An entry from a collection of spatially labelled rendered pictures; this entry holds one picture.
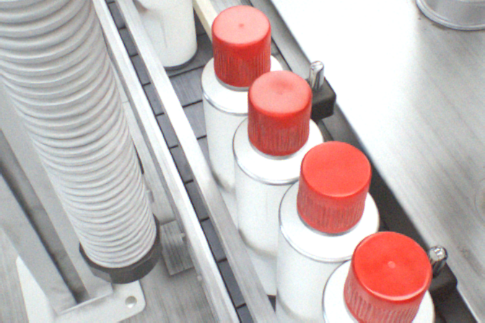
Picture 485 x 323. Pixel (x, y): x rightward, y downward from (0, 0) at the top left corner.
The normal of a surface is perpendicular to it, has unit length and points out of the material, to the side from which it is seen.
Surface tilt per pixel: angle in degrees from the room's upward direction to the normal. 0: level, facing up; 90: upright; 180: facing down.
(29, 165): 90
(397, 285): 2
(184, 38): 90
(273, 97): 3
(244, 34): 2
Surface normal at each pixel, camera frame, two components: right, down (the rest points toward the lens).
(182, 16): 0.75, 0.53
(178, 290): -0.03, -0.58
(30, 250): 0.38, 0.75
